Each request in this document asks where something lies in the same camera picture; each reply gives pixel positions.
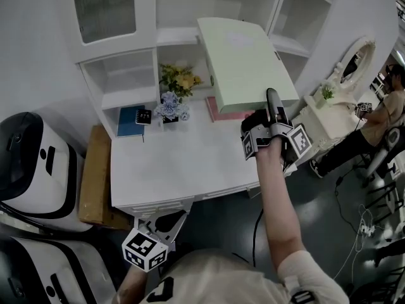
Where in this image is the white desk with drawers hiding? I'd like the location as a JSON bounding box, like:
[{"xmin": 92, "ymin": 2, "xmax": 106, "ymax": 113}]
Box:
[{"xmin": 109, "ymin": 95, "xmax": 300, "ymax": 224}]

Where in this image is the ribbed glass cabinet door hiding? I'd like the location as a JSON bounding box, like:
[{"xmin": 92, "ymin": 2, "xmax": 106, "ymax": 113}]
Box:
[{"xmin": 71, "ymin": 0, "xmax": 137, "ymax": 46}]

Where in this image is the oval white framed mirror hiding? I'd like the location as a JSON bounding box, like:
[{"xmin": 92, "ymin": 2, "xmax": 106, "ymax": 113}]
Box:
[{"xmin": 335, "ymin": 36, "xmax": 377, "ymax": 88}]

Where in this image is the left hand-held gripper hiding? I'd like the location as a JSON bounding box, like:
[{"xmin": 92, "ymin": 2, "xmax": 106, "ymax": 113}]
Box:
[{"xmin": 121, "ymin": 210, "xmax": 187, "ymax": 273}]

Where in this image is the person's white t-shirt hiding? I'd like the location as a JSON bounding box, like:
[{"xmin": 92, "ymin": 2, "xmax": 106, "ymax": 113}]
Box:
[{"xmin": 139, "ymin": 248, "xmax": 352, "ymax": 304}]

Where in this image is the person's left forearm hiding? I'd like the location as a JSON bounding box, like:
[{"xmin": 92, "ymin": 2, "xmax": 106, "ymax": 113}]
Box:
[{"xmin": 115, "ymin": 264, "xmax": 149, "ymax": 304}]

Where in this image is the pink book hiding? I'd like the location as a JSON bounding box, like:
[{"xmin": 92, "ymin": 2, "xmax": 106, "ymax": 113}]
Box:
[{"xmin": 205, "ymin": 96, "xmax": 257, "ymax": 123}]

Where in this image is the pale green box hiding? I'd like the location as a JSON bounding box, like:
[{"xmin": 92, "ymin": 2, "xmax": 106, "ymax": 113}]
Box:
[{"xmin": 196, "ymin": 16, "xmax": 300, "ymax": 115}]

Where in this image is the white floor cable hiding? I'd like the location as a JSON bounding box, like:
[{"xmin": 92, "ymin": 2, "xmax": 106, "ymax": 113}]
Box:
[{"xmin": 332, "ymin": 204, "xmax": 374, "ymax": 281}]

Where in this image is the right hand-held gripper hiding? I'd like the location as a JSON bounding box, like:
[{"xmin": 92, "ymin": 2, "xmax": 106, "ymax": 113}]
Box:
[{"xmin": 240, "ymin": 87, "xmax": 314, "ymax": 173}]

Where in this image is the blue notebook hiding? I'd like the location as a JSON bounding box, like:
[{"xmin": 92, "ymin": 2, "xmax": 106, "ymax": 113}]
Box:
[{"xmin": 116, "ymin": 105, "xmax": 146, "ymax": 143}]

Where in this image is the small black spiral notepad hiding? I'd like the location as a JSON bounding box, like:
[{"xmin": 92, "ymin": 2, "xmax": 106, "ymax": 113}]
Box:
[{"xmin": 135, "ymin": 108, "xmax": 153, "ymax": 125}]

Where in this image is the brown cardboard box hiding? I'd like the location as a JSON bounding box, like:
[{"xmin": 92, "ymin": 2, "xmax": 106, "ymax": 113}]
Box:
[{"xmin": 78, "ymin": 124, "xmax": 134, "ymax": 231}]

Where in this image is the person's right forearm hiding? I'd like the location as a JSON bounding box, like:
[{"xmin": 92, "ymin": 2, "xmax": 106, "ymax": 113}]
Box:
[{"xmin": 254, "ymin": 137, "xmax": 304, "ymax": 259}]

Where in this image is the flower bouquet in black vase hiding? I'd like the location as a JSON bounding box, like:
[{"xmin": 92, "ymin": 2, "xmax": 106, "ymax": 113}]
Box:
[{"xmin": 154, "ymin": 63, "xmax": 203, "ymax": 125}]

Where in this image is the small green potted plant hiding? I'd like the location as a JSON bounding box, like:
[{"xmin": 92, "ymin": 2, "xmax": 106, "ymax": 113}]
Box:
[{"xmin": 319, "ymin": 80, "xmax": 336, "ymax": 109}]

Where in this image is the white ornate dressing table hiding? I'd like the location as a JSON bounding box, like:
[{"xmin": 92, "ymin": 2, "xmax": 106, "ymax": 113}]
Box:
[{"xmin": 303, "ymin": 36, "xmax": 380, "ymax": 158}]

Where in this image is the white shelf unit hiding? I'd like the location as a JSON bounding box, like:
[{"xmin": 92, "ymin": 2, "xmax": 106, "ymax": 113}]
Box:
[{"xmin": 65, "ymin": 0, "xmax": 342, "ymax": 139}]

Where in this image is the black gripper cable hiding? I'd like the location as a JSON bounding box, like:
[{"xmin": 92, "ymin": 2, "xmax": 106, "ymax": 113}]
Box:
[{"xmin": 251, "ymin": 207, "xmax": 265, "ymax": 267}]

